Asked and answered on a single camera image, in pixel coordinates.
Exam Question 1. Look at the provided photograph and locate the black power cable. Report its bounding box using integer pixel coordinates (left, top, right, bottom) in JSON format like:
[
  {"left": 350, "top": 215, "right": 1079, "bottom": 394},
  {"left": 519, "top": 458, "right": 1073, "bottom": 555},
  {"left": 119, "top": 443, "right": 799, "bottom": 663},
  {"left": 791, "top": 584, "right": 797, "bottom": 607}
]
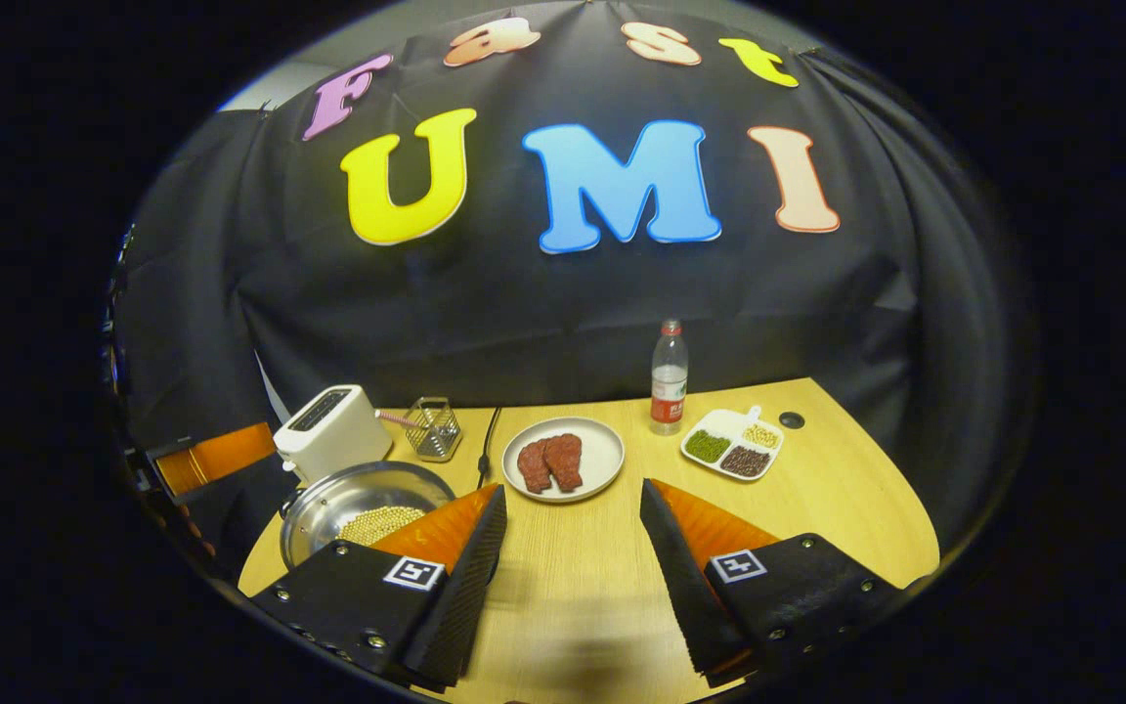
[{"left": 476, "top": 407, "right": 502, "bottom": 490}]

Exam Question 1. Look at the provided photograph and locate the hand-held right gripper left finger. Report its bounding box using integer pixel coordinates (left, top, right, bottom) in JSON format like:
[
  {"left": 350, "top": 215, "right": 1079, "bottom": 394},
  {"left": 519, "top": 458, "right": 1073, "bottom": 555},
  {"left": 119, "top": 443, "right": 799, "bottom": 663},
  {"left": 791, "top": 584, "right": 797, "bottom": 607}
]
[{"left": 250, "top": 483, "right": 508, "bottom": 690}]

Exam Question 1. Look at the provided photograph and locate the metal wire basket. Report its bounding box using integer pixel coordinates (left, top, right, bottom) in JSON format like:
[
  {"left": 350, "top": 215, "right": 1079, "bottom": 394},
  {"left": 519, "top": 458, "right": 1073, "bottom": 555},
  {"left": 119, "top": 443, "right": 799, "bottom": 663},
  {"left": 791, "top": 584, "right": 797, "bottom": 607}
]
[{"left": 405, "top": 396, "right": 462, "bottom": 462}]

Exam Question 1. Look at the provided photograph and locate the steel pot with black handles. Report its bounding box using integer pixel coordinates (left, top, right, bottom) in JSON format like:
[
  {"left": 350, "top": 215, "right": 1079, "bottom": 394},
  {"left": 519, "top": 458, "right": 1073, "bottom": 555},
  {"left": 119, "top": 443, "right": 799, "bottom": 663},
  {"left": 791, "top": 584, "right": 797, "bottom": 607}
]
[{"left": 280, "top": 461, "right": 457, "bottom": 571}]

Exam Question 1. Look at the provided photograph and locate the round white plate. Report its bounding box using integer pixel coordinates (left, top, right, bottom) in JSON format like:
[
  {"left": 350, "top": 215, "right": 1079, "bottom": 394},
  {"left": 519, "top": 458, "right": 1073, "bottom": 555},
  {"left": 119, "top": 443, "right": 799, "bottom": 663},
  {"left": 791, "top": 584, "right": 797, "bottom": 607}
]
[{"left": 501, "top": 417, "right": 627, "bottom": 504}]

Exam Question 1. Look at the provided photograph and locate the white divided plate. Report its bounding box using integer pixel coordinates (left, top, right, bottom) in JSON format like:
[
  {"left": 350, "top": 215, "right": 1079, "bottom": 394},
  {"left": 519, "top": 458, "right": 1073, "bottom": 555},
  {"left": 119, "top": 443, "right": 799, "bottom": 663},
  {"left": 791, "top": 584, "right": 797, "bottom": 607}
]
[{"left": 680, "top": 406, "right": 785, "bottom": 482}]

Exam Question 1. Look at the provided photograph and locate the pile of dark red beans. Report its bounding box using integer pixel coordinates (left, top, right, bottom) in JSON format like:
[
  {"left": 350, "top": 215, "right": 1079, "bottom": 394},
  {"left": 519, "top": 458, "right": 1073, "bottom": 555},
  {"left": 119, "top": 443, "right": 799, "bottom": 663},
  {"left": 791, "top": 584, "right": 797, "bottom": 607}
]
[{"left": 719, "top": 445, "right": 772, "bottom": 478}]

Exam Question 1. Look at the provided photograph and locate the clear plastic water bottle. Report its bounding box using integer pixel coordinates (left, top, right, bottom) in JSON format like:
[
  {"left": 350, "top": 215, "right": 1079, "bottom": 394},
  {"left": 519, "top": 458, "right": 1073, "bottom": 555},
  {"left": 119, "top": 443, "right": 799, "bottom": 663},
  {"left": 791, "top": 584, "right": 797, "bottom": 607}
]
[{"left": 650, "top": 319, "right": 689, "bottom": 436}]

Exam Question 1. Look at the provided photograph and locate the pile of soybeans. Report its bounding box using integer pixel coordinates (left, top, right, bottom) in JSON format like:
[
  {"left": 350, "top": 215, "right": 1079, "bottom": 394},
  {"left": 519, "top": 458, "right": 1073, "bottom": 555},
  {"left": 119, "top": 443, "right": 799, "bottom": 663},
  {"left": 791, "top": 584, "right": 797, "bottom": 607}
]
[{"left": 336, "top": 505, "right": 427, "bottom": 547}]

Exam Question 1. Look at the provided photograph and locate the white toaster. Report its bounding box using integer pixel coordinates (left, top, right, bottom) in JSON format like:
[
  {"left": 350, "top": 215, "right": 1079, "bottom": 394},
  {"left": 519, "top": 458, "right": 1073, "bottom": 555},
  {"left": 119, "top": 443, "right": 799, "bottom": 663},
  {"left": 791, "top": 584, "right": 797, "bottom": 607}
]
[{"left": 273, "top": 384, "right": 395, "bottom": 485}]

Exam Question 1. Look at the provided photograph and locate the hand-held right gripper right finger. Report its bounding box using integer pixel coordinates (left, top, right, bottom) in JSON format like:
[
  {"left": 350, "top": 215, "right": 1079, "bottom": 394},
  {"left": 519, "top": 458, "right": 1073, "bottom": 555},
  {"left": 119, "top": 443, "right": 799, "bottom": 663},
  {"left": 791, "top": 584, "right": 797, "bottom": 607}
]
[{"left": 639, "top": 478, "right": 906, "bottom": 685}]

